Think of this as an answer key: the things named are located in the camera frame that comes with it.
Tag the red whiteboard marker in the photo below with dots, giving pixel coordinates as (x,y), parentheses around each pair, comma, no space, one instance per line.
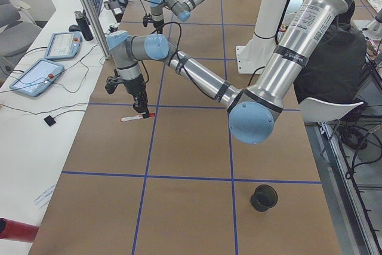
(137,117)

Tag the brown paper table mat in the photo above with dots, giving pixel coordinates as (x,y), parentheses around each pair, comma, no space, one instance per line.
(180,183)

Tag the small black square device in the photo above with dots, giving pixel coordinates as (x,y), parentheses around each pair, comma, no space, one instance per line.
(49,120)

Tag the black water bottle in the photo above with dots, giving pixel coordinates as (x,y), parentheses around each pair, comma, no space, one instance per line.
(83,25)

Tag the far blue teach pendant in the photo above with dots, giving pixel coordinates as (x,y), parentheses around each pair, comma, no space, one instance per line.
(63,46)

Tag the blue teach pendant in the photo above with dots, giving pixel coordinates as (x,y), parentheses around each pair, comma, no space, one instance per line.
(63,46)
(37,78)

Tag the black computer mouse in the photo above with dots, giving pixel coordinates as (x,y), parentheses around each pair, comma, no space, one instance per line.
(74,28)

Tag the near blue teach pendant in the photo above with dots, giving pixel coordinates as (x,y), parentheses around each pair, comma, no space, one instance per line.
(37,78)

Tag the black keyboard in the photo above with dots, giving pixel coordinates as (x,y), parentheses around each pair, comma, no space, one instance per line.
(98,5)

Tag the white paper label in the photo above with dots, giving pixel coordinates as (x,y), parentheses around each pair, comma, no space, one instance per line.
(44,197)

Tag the grey office chair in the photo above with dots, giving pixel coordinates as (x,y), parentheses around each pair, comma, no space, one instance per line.
(16,36)

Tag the near black mesh pen cup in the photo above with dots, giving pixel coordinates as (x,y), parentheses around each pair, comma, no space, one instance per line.
(264,198)

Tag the white chair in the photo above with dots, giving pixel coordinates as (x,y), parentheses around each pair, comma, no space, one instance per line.
(314,110)

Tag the red cylinder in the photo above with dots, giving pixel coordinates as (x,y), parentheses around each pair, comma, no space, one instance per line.
(18,231)

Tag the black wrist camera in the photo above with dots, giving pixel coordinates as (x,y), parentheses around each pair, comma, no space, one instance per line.
(111,83)

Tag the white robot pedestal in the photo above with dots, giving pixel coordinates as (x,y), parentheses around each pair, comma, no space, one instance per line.
(273,14)

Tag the aluminium frame post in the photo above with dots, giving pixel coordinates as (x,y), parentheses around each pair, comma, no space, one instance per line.
(96,27)

